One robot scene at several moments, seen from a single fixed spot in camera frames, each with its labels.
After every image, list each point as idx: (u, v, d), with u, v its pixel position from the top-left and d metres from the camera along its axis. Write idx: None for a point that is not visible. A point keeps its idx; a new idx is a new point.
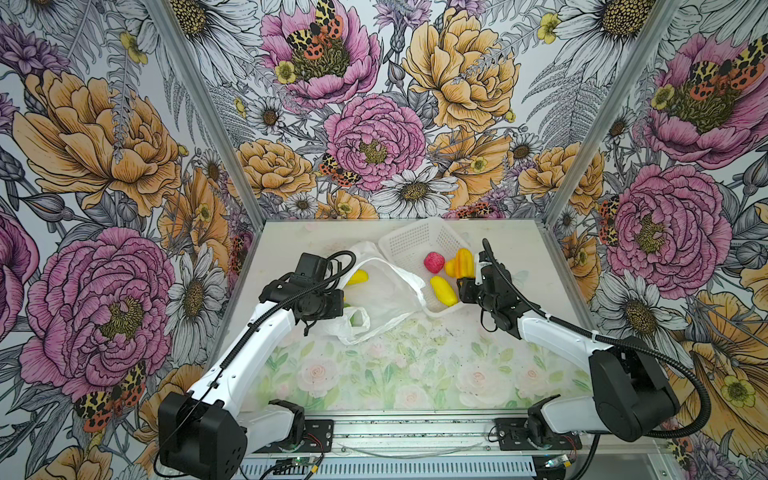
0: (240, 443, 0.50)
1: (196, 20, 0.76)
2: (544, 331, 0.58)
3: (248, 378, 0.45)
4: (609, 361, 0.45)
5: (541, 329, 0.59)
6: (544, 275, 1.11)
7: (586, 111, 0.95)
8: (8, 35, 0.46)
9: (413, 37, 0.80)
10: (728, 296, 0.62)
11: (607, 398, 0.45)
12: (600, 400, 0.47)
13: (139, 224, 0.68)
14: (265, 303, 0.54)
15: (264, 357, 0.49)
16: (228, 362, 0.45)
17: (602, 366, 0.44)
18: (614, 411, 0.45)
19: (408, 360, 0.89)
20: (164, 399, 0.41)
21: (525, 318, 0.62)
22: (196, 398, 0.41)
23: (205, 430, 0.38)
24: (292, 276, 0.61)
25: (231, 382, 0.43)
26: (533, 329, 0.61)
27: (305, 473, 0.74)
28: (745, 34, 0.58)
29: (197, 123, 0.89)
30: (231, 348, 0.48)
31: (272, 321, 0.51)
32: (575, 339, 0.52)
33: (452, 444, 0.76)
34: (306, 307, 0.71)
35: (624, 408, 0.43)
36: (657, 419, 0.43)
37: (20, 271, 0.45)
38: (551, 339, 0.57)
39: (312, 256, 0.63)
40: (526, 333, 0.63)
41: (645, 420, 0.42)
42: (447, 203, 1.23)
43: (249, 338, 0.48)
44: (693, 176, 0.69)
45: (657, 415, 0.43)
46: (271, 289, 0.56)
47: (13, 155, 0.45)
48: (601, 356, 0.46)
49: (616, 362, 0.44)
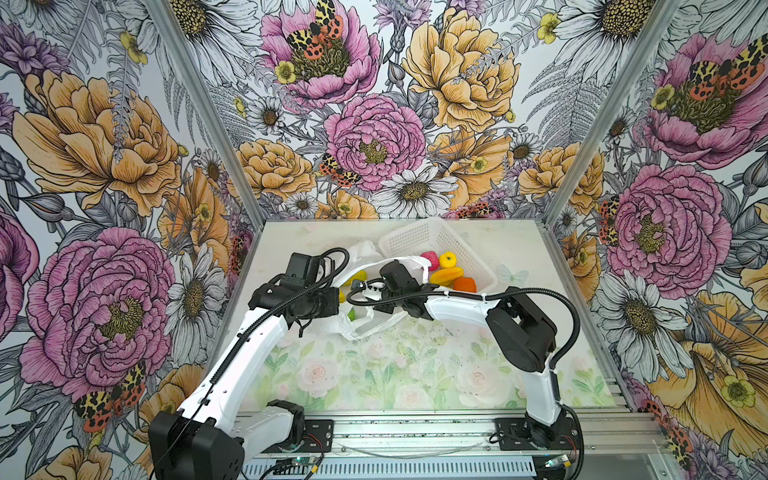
0: (237, 455, 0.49)
1: (195, 20, 0.76)
2: (448, 306, 0.64)
3: (241, 391, 0.44)
4: (498, 315, 0.53)
5: (445, 305, 0.65)
6: (544, 275, 1.11)
7: (585, 111, 0.95)
8: (8, 35, 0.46)
9: (413, 37, 0.80)
10: (728, 297, 0.62)
11: (510, 347, 0.53)
12: (507, 350, 0.55)
13: (139, 223, 0.68)
14: (257, 310, 0.52)
15: (258, 365, 0.48)
16: (219, 377, 0.44)
17: (495, 322, 0.52)
18: (519, 354, 0.53)
19: (408, 360, 0.89)
20: (154, 419, 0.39)
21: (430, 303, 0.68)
22: (187, 415, 0.40)
23: (199, 450, 0.37)
24: (283, 278, 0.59)
25: (222, 398, 0.42)
26: (439, 309, 0.67)
27: (305, 473, 0.74)
28: (745, 34, 0.58)
29: (197, 123, 0.89)
30: (220, 360, 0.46)
31: (262, 329, 0.49)
32: (473, 305, 0.59)
33: (452, 444, 0.76)
34: (298, 310, 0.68)
35: (523, 348, 0.51)
36: (545, 345, 0.53)
37: (20, 271, 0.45)
38: (456, 312, 0.64)
39: (302, 256, 0.61)
40: (435, 312, 0.68)
41: (538, 350, 0.52)
42: (447, 203, 1.23)
43: (238, 349, 0.47)
44: (693, 176, 0.69)
45: (542, 341, 0.53)
46: (261, 294, 0.54)
47: (13, 155, 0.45)
48: (493, 313, 0.54)
49: (504, 314, 0.52)
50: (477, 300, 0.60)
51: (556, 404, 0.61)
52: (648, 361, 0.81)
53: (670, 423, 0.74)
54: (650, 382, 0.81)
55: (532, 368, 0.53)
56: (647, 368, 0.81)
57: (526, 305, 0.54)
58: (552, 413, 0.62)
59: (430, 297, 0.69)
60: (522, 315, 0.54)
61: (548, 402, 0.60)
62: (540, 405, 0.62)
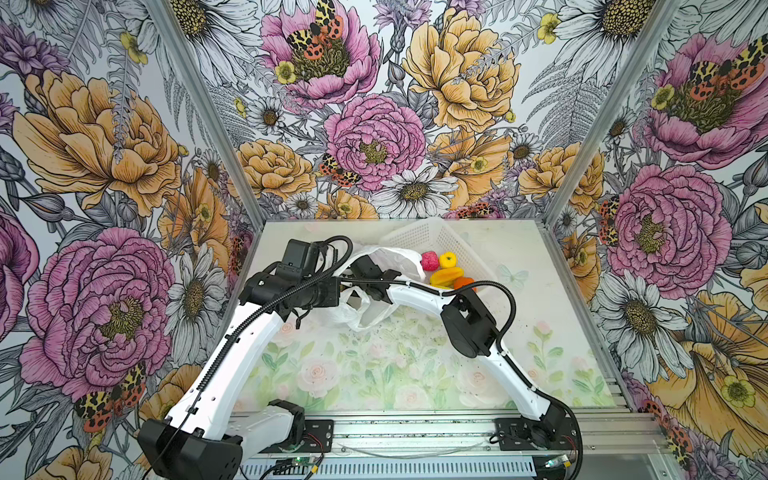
0: (234, 455, 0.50)
1: (196, 20, 0.76)
2: (408, 294, 0.71)
3: (231, 397, 0.42)
4: (449, 311, 0.61)
5: (404, 293, 0.72)
6: (544, 275, 1.11)
7: (585, 111, 0.95)
8: (8, 35, 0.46)
9: (413, 37, 0.80)
10: (729, 297, 0.62)
11: (458, 337, 0.63)
12: (455, 339, 0.64)
13: (139, 224, 0.68)
14: (248, 304, 0.48)
15: (252, 364, 0.46)
16: (207, 383, 0.41)
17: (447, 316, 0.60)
18: (463, 342, 0.62)
19: (408, 361, 0.89)
20: (143, 427, 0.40)
21: (392, 288, 0.74)
22: (175, 424, 0.39)
23: (187, 461, 0.36)
24: (279, 266, 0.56)
25: (211, 405, 0.40)
26: (399, 295, 0.73)
27: (305, 474, 0.72)
28: (745, 34, 0.58)
29: (197, 123, 0.89)
30: (209, 365, 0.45)
31: (253, 329, 0.46)
32: (429, 297, 0.67)
33: (452, 444, 0.76)
34: (297, 302, 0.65)
35: (469, 337, 0.61)
36: (485, 335, 0.63)
37: (20, 271, 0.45)
38: (414, 300, 0.71)
39: (301, 245, 0.56)
40: (394, 296, 0.75)
41: (478, 340, 0.62)
42: (447, 203, 1.23)
43: (228, 351, 0.44)
44: (693, 176, 0.69)
45: (483, 332, 0.63)
46: (252, 287, 0.49)
47: (13, 155, 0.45)
48: (447, 309, 0.62)
49: (454, 310, 0.61)
50: (434, 295, 0.67)
51: (533, 393, 0.65)
52: (648, 361, 0.81)
53: (670, 423, 0.74)
54: (650, 382, 0.81)
55: (475, 354, 0.62)
56: (647, 368, 0.81)
57: (473, 302, 0.63)
58: (535, 406, 0.65)
59: (391, 285, 0.75)
60: (469, 310, 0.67)
61: (523, 392, 0.64)
62: (520, 399, 0.66)
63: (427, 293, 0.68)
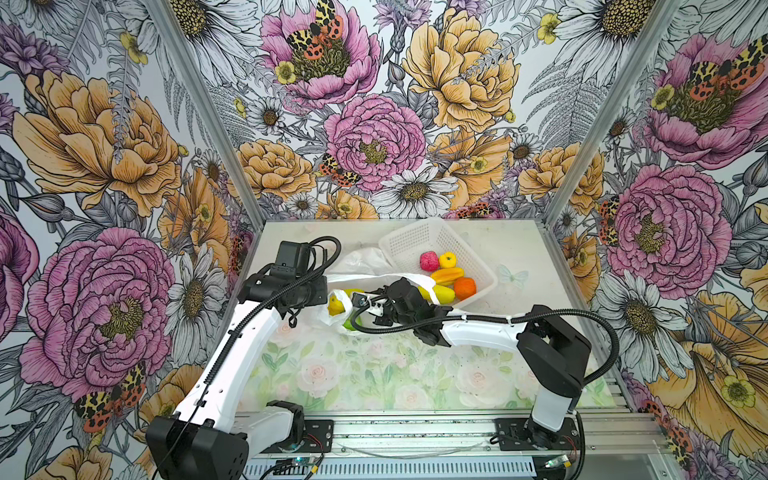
0: (241, 450, 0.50)
1: (195, 21, 0.76)
2: (469, 332, 0.58)
3: (237, 390, 0.43)
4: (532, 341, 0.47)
5: (464, 332, 0.59)
6: (544, 275, 1.11)
7: (586, 111, 0.95)
8: (8, 35, 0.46)
9: (413, 37, 0.80)
10: (728, 297, 0.62)
11: (547, 373, 0.48)
12: (542, 377, 0.50)
13: (139, 224, 0.68)
14: (246, 303, 0.49)
15: (256, 359, 0.47)
16: (213, 377, 0.42)
17: (533, 348, 0.47)
18: (557, 381, 0.48)
19: (408, 361, 0.89)
20: (151, 424, 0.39)
21: (448, 329, 0.62)
22: (184, 419, 0.39)
23: (200, 452, 0.37)
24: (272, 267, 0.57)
25: (219, 397, 0.41)
26: (457, 334, 0.61)
27: (305, 473, 0.74)
28: (745, 34, 0.58)
29: (197, 123, 0.89)
30: (214, 359, 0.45)
31: (254, 324, 0.47)
32: (497, 329, 0.54)
33: (452, 444, 0.76)
34: (291, 301, 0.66)
35: (562, 373, 0.46)
36: (583, 366, 0.48)
37: (20, 271, 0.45)
38: (478, 337, 0.58)
39: (291, 244, 0.58)
40: (453, 339, 0.62)
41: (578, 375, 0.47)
42: (447, 203, 1.23)
43: (231, 346, 0.45)
44: (693, 176, 0.69)
45: (581, 362, 0.48)
46: (249, 286, 0.51)
47: (13, 155, 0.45)
48: (524, 338, 0.49)
49: (538, 340, 0.47)
50: (502, 325, 0.54)
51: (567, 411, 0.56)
52: (648, 361, 0.81)
53: (670, 423, 0.74)
54: (650, 382, 0.81)
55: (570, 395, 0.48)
56: (647, 368, 0.81)
57: (555, 325, 0.50)
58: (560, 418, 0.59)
59: (446, 324, 0.63)
60: (552, 335, 0.54)
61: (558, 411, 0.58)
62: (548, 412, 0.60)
63: (494, 324, 0.55)
